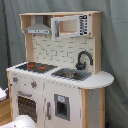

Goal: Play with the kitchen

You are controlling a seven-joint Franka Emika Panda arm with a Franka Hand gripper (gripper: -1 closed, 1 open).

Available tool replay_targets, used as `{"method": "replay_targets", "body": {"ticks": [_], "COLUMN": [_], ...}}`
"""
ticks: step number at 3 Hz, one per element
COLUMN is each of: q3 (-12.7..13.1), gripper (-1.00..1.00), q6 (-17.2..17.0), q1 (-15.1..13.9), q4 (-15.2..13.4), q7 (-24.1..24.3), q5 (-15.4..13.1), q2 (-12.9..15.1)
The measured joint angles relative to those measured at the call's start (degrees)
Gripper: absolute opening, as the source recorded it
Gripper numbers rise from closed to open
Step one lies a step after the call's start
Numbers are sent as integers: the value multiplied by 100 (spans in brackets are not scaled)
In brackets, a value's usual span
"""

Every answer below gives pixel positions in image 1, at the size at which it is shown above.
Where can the black stovetop red burners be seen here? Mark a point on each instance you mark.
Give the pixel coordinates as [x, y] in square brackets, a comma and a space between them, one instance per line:
[36, 67]

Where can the black toy faucet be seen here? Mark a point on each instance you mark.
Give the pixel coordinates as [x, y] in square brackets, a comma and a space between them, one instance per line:
[84, 61]

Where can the left red oven knob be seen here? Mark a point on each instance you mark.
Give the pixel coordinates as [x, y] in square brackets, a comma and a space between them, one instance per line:
[15, 79]

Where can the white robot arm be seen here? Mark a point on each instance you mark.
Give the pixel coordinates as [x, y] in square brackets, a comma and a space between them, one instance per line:
[22, 121]

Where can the right red oven knob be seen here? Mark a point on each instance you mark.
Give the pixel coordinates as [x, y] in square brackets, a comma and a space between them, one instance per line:
[33, 84]

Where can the grey metal sink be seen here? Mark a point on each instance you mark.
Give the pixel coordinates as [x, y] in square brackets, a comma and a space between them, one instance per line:
[72, 74]

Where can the grey range hood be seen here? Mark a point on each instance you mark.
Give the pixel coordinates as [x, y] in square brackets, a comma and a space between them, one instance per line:
[38, 27]

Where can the white cabinet door with dispenser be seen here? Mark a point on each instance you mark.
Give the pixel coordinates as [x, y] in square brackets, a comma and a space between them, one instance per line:
[63, 106]

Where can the red oven knob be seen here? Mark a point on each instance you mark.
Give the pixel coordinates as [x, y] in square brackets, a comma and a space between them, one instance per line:
[15, 79]
[33, 84]

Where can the wooden toy kitchen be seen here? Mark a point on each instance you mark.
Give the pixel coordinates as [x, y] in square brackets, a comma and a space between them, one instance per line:
[63, 53]

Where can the white oven door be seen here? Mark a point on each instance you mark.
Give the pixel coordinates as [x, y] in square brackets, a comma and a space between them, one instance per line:
[27, 102]

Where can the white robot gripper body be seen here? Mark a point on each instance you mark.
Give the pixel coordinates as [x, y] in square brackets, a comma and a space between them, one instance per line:
[3, 94]

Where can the white microwave door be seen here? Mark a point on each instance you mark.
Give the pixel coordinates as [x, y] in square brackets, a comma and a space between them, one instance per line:
[71, 26]

